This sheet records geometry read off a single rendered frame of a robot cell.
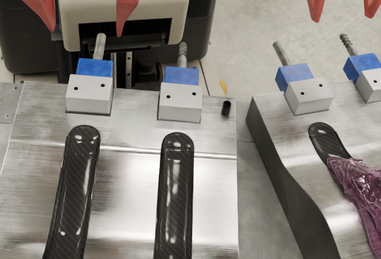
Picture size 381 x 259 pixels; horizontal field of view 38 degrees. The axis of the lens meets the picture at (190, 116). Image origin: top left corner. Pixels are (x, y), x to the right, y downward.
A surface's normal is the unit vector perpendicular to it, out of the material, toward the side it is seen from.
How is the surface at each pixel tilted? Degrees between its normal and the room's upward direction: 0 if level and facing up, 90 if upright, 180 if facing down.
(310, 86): 0
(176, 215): 5
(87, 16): 98
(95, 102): 90
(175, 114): 90
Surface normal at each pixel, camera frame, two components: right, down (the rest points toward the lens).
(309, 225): -0.96, 0.16
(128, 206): 0.10, -0.57
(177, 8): 0.18, 0.87
